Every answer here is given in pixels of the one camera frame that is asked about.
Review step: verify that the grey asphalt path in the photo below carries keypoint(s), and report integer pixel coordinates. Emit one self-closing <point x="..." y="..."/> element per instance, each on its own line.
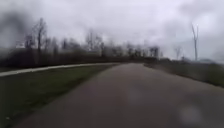
<point x="133" y="96"/>

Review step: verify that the row of bare trees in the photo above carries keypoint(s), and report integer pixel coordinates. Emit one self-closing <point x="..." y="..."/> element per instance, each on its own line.
<point x="66" y="53"/>

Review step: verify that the pale concrete side path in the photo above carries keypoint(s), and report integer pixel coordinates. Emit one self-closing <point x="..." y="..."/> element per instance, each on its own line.
<point x="40" y="69"/>

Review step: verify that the green grass field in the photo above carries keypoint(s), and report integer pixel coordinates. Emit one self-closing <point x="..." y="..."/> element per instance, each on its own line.
<point x="40" y="86"/>

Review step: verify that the grass verge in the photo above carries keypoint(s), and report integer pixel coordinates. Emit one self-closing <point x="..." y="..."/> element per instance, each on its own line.
<point x="196" y="71"/>

